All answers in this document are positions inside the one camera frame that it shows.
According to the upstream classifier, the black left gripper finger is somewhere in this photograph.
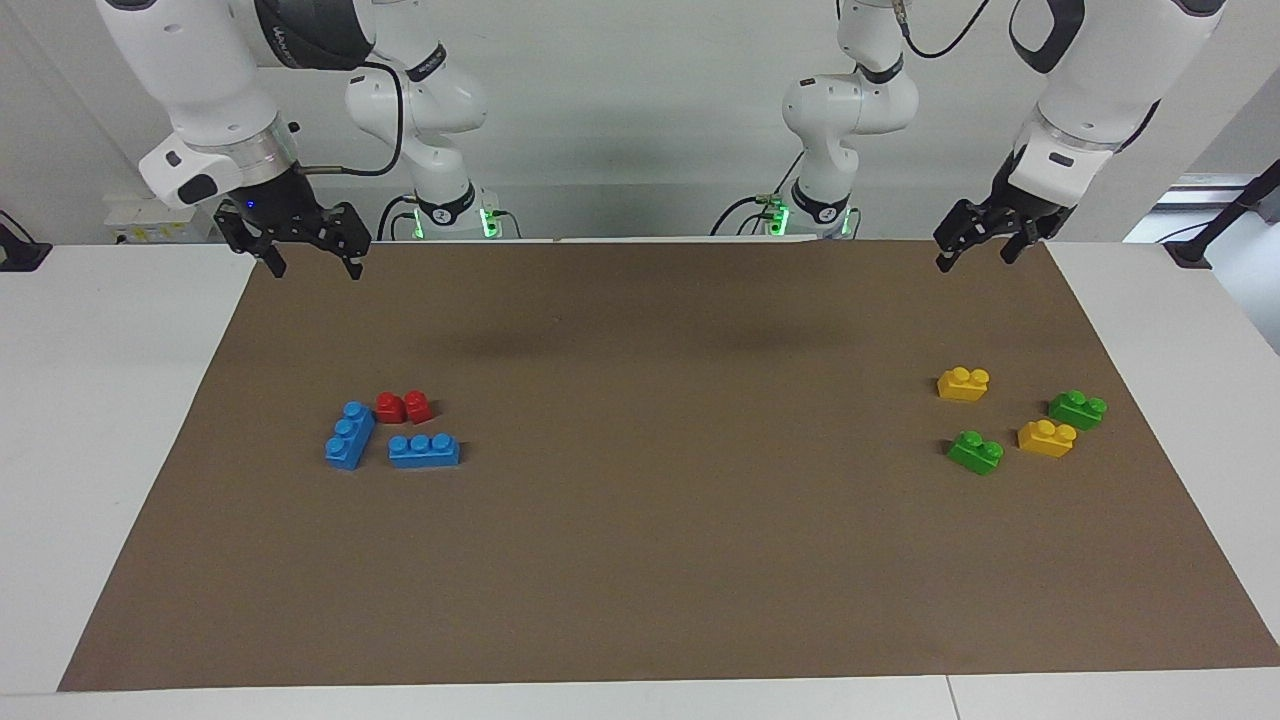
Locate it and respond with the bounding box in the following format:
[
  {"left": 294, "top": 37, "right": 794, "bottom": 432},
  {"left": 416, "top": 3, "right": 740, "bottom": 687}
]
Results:
[
  {"left": 1000, "top": 222, "right": 1046, "bottom": 266},
  {"left": 935, "top": 200, "right": 989, "bottom": 273}
]

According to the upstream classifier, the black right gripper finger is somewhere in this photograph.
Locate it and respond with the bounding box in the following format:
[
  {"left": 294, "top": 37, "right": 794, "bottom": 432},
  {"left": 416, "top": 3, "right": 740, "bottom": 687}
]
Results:
[
  {"left": 335, "top": 203, "right": 373, "bottom": 281},
  {"left": 215, "top": 212, "right": 288, "bottom": 279}
]

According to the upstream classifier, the green two-stud toy block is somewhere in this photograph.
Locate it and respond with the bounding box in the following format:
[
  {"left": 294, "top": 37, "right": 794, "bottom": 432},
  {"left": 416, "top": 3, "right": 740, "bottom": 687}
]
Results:
[
  {"left": 947, "top": 430, "right": 1004, "bottom": 476},
  {"left": 1048, "top": 390, "right": 1109, "bottom": 431}
]

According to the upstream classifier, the blue three-stud toy block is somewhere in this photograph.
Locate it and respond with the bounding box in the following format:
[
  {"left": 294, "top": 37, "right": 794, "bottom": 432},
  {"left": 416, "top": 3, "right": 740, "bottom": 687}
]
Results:
[
  {"left": 324, "top": 401, "right": 377, "bottom": 471},
  {"left": 388, "top": 433, "right": 461, "bottom": 469}
]

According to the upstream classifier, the yellow two-stud toy block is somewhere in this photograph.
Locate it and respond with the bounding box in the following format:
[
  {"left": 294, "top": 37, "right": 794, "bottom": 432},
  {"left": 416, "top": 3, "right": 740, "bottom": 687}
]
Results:
[
  {"left": 1017, "top": 420, "right": 1078, "bottom": 459},
  {"left": 937, "top": 367, "right": 991, "bottom": 402}
]

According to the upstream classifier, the red two-stud toy block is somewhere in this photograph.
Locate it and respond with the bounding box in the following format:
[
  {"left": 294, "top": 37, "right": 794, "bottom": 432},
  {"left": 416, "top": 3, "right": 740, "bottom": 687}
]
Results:
[{"left": 375, "top": 390, "right": 435, "bottom": 426}]

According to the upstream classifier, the white box with yellow label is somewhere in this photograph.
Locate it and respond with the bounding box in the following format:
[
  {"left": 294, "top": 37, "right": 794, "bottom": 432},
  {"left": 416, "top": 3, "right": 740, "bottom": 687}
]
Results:
[{"left": 103, "top": 195, "right": 226, "bottom": 244}]

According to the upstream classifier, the black clamp with rod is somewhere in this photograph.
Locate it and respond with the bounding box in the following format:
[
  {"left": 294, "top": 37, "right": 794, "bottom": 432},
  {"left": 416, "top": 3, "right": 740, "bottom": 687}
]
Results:
[{"left": 1165, "top": 160, "right": 1280, "bottom": 269}]

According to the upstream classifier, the black table clamp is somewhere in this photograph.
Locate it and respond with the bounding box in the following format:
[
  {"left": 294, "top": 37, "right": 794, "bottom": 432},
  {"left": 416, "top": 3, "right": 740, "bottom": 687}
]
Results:
[{"left": 0, "top": 210, "right": 53, "bottom": 273}]

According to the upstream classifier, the brown paper table mat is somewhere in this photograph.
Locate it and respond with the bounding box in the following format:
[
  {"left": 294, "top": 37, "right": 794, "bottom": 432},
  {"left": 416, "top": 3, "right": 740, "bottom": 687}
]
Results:
[{"left": 57, "top": 238, "right": 1280, "bottom": 693}]

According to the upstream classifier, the black right base cable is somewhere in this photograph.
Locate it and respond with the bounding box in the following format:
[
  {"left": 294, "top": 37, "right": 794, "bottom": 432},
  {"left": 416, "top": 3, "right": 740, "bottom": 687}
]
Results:
[{"left": 377, "top": 195, "right": 421, "bottom": 241}]

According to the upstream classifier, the black base cable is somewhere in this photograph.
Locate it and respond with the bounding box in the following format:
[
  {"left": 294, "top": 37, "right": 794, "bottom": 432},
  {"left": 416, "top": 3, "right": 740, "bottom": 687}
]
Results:
[
  {"left": 710, "top": 148, "right": 806, "bottom": 238},
  {"left": 377, "top": 195, "right": 421, "bottom": 241}
]

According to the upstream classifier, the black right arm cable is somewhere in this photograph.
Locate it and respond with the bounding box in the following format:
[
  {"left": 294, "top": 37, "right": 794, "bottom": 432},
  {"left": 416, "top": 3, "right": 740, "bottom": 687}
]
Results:
[{"left": 300, "top": 62, "right": 404, "bottom": 178}]

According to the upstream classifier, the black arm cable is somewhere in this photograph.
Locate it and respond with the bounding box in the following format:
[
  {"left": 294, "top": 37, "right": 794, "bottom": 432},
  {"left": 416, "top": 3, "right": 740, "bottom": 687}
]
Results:
[
  {"left": 895, "top": 0, "right": 991, "bottom": 59},
  {"left": 300, "top": 62, "right": 404, "bottom": 178}
]

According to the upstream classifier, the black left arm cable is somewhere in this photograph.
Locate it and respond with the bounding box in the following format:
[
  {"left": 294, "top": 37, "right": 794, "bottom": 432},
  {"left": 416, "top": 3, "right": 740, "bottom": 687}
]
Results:
[{"left": 895, "top": 0, "right": 991, "bottom": 59}]

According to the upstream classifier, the black left base cable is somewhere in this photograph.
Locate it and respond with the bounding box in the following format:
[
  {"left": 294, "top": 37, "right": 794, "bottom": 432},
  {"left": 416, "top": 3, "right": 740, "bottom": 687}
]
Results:
[{"left": 710, "top": 148, "right": 806, "bottom": 238}]

